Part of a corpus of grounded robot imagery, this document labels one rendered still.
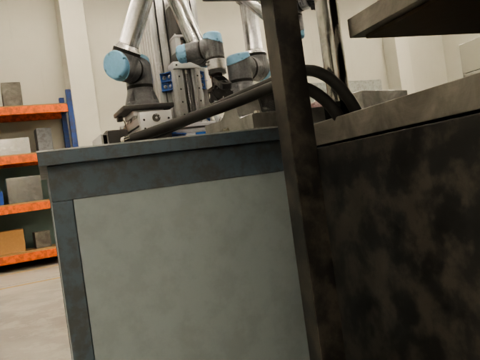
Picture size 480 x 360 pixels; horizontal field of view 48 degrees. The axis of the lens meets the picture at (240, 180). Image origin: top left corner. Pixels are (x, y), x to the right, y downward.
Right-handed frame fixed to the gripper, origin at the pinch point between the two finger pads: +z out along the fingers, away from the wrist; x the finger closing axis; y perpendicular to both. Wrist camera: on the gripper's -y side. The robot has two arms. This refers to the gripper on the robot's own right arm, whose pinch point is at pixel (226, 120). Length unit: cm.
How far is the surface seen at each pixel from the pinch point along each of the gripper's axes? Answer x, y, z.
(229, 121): 8.2, -27.1, 4.1
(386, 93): -48, -38, 1
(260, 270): 17, -58, 50
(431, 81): -617, 597, -109
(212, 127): 8.3, -7.4, 3.2
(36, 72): 61, 513, -147
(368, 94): -39, -41, 1
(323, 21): -4, -77, -14
